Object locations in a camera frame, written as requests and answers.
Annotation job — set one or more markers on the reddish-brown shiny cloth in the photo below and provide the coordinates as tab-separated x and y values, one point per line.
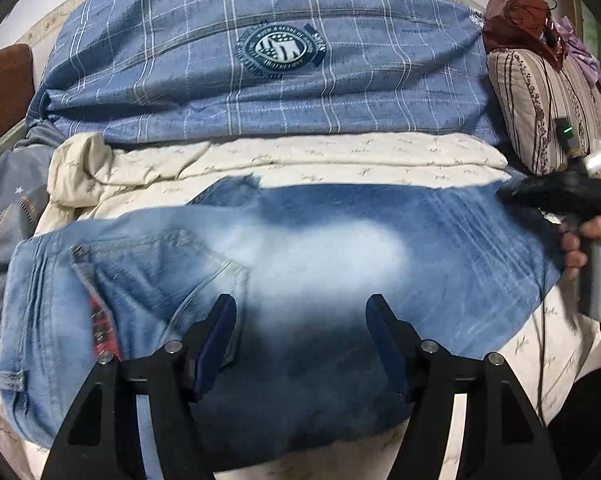
510	25

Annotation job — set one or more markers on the blue denim pants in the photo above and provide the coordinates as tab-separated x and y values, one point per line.
305	260

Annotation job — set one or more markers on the grey patterned quilt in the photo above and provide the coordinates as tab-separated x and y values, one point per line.
10	200

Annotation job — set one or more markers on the cream leaf-print blanket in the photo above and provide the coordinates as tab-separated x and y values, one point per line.
330	160

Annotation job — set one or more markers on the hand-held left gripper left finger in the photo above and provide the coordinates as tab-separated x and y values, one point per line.
218	340

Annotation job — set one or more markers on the striped floral pillow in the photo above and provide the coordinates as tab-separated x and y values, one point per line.
530	105

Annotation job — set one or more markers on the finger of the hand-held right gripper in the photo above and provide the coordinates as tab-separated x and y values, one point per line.
515	194

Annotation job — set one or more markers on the blue plaid quilt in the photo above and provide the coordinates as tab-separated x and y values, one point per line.
230	85

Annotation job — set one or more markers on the purple cloth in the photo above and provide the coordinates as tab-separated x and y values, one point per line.
582	55

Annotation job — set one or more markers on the brown headboard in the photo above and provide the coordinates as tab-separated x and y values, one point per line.
5	90

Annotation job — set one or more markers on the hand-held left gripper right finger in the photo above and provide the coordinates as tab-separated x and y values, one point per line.
380	340

